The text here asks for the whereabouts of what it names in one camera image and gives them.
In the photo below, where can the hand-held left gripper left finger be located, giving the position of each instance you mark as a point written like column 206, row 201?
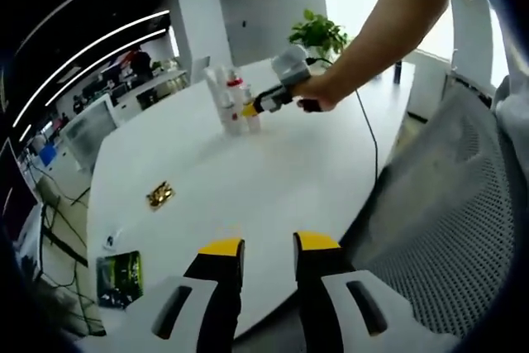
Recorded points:
column 219, row 278

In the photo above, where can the gold foil skincare sachet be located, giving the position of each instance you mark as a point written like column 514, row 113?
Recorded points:
column 160, row 196

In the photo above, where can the grey mesh office chair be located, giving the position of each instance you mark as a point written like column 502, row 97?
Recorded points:
column 446, row 225

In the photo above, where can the clear cap white skincare bottle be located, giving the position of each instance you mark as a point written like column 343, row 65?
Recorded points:
column 231, row 125

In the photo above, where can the dark computer monitor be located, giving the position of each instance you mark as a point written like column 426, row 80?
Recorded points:
column 12, row 192

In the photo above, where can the person's right hand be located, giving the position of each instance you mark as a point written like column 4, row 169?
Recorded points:
column 326, row 90

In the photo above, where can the white panel desk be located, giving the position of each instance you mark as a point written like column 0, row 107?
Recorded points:
column 89, row 130

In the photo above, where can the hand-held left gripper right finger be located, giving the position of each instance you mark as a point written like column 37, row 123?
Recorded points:
column 318, row 278

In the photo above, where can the clear blue print skincare sachet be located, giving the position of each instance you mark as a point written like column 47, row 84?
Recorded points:
column 109, row 240

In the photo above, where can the green black skincare packet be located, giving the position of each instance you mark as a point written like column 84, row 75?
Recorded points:
column 122, row 274

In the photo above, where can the potted green plant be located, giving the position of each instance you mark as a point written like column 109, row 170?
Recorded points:
column 318, row 32

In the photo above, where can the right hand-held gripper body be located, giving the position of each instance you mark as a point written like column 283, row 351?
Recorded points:
column 291, row 65

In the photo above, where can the white square pillar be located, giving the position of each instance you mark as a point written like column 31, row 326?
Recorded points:
column 198, row 18

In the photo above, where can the red label white skincare tube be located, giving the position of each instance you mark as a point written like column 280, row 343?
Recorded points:
column 253, row 121

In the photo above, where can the red collar skincare bottle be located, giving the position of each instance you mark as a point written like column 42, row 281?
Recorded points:
column 236, row 82

